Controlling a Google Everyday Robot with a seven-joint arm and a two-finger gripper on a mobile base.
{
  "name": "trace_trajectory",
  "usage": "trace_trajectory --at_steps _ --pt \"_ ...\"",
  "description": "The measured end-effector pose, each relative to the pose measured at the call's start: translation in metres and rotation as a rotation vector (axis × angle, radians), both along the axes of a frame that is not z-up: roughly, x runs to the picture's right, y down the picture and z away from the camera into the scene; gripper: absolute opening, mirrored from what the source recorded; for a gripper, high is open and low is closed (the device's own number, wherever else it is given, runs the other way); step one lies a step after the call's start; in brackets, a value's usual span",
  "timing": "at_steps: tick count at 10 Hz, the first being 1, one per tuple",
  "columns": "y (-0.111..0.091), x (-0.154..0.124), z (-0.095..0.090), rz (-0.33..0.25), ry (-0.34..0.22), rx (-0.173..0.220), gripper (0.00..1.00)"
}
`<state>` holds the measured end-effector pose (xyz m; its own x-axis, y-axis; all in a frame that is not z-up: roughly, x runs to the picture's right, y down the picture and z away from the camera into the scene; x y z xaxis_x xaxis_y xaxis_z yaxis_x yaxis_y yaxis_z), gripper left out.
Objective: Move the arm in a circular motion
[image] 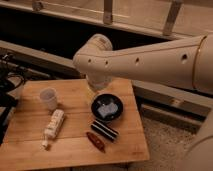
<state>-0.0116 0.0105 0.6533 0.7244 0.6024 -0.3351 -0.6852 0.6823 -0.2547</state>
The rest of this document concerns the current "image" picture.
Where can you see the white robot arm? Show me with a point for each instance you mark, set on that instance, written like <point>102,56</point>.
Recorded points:
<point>185,63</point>

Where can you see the black bowl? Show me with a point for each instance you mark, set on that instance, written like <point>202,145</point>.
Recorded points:
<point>105,99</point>

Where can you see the black white striped box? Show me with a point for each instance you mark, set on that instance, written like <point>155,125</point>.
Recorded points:
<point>104,130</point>

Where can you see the translucent plastic cup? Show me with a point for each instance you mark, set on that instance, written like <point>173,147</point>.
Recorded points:
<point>48,97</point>

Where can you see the wooden board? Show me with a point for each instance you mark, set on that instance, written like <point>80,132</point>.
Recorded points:
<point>22,147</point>

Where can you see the grey metal rail frame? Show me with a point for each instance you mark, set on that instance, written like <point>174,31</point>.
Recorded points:
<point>172,19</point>

